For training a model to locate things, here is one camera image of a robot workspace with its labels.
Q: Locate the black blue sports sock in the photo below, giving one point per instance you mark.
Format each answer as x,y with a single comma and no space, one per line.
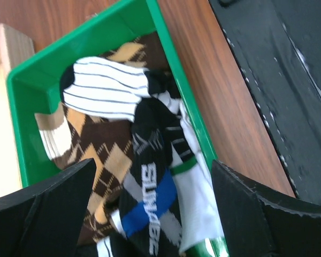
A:
148,205

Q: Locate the wooden hanger rack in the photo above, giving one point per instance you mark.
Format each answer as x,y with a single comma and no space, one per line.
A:
15,47

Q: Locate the white black striped sock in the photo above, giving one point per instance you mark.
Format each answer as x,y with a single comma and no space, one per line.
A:
99,87

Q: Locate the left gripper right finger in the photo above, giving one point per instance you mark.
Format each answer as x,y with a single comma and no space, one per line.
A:
260,221

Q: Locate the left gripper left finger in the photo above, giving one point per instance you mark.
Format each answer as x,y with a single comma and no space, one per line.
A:
45,219

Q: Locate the brown argyle sock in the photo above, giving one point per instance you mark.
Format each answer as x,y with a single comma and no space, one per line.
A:
70,136

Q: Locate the green plastic bin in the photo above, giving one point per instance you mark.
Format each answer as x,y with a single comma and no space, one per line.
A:
33,88

